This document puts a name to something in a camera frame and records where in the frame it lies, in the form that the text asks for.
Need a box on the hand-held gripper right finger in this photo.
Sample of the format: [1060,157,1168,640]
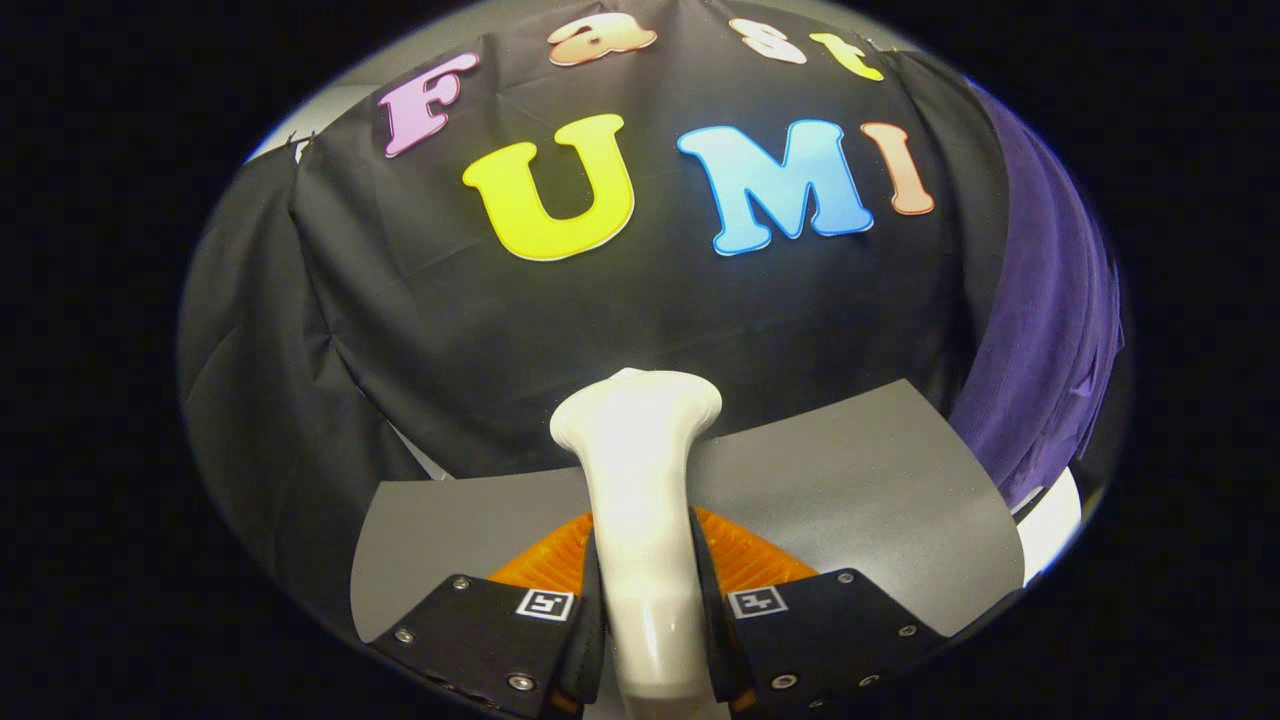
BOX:
[690,505,948,716]

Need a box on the plain black curtain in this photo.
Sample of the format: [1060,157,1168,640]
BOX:
[180,160,431,626]

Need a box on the black backdrop cloth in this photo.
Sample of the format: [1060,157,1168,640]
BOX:
[290,0,1011,481]

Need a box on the white garment steamer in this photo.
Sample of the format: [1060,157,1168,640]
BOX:
[549,368,723,720]

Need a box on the purple corduroy jacket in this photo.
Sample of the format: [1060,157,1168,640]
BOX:
[948,85,1126,511]

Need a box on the grey cabinet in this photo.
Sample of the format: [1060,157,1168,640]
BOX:
[350,378,1026,643]

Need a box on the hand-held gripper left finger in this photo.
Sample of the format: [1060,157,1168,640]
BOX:
[368,510,608,720]

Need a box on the white undershirt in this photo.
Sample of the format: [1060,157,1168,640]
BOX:
[1010,468,1083,586]

